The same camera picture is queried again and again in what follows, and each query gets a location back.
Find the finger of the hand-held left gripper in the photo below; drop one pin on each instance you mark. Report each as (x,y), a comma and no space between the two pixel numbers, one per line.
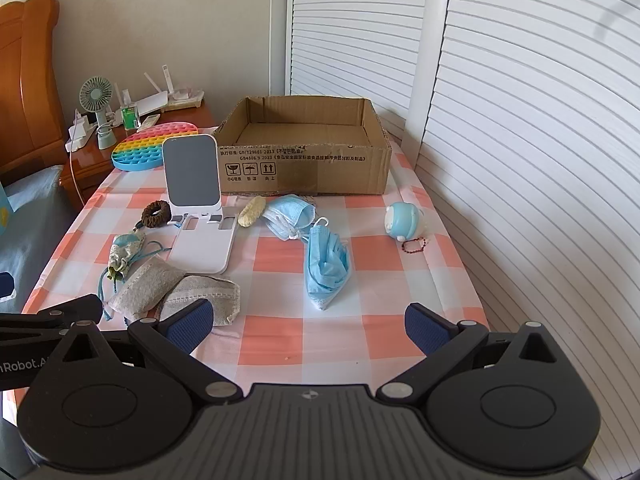
(75,307)
(6,286)

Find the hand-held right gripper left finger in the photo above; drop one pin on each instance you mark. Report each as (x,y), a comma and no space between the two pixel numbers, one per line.
(190,327)

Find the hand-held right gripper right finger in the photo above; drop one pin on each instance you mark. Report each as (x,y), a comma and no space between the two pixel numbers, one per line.
(425,330)

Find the grey sachet bag lace seam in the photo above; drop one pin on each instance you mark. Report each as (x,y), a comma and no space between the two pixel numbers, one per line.
(215,295)

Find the white phone stand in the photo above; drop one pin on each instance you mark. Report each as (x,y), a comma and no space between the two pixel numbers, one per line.
(200,250)

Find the blue face mask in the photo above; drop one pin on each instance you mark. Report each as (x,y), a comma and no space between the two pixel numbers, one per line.
(322,270)
(292,212)

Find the brown cardboard box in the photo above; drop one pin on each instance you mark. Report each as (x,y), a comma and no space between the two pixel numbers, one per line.
(300,170)

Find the plain grey sachet bag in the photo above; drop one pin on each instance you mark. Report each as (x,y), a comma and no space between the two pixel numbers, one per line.
(140,287)

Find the teal printed bag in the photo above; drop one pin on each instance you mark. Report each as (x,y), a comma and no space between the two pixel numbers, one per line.
(4,210)

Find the blue bedding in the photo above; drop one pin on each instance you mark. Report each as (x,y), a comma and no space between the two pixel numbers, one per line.
(35,210)

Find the orange checkered tablecloth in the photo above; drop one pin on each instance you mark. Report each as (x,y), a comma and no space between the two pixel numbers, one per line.
(300,335)

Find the brown hair scrunchie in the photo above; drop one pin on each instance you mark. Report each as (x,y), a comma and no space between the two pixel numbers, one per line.
(147,217)

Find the beige fuzzy pad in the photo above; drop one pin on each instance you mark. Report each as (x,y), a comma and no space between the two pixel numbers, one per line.
(251,211)

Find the wooden nightstand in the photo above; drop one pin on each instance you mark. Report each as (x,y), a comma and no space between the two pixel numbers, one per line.
(90,165)

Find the crumpled blue face mask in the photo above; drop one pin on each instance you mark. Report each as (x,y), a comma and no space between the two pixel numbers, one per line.
(292,212)

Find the white power strip with chargers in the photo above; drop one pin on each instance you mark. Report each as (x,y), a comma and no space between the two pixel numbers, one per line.
(82,132)

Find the rainbow pop toy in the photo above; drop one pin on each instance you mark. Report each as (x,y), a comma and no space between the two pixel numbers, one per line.
(140,147)

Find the green hand sanitizer bottle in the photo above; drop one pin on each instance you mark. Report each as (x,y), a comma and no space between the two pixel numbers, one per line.
(130,115)

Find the white remote control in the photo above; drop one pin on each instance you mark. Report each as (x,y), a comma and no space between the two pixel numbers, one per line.
(150,121)

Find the wooden headboard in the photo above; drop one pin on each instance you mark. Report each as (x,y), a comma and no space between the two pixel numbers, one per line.
(25,85)

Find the green handheld fan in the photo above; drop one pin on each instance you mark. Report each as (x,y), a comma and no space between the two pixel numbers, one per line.
(95,92)

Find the white router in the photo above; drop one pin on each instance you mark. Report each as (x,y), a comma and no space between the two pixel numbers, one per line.
(150,105)

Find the wide white louvered door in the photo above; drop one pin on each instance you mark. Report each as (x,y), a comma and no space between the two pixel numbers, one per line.
(525,135)

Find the beige tray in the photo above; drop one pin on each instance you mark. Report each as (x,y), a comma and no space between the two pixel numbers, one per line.
(187,99)

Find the narrow white louvered door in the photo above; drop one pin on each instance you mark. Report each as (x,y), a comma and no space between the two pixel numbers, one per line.
(350,35)

